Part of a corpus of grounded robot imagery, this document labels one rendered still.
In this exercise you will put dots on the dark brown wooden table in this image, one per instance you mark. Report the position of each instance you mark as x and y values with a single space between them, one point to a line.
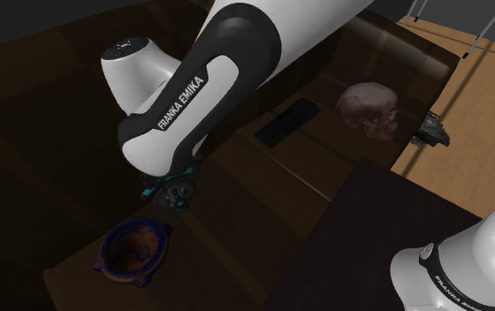
269 194

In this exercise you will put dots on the teal and black wheeled toy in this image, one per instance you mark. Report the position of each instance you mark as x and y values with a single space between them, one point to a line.
174 194

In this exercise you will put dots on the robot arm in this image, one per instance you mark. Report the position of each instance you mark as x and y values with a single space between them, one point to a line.
316 26

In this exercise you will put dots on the dark brown skull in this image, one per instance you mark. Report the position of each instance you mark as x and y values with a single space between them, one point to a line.
366 107

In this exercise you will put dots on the white thin-legged furniture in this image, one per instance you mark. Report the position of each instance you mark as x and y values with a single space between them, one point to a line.
484 32

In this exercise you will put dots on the dark grey small figure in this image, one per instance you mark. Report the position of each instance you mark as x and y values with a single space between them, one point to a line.
433 132

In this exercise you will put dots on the black flat rectangular device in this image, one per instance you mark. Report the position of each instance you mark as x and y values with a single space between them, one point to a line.
288 122

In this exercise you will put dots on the blue bowl with brown inside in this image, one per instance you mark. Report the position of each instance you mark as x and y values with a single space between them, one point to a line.
133 252

